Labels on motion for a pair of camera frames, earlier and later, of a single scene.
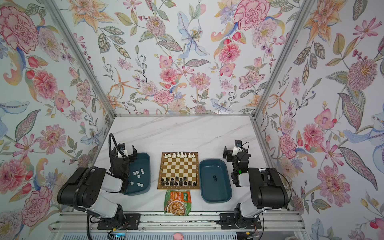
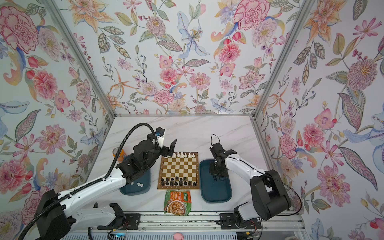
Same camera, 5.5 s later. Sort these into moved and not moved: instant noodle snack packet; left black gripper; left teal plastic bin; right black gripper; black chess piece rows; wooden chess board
Moved: left black gripper; right black gripper
Not moved: wooden chess board; black chess piece rows; instant noodle snack packet; left teal plastic bin
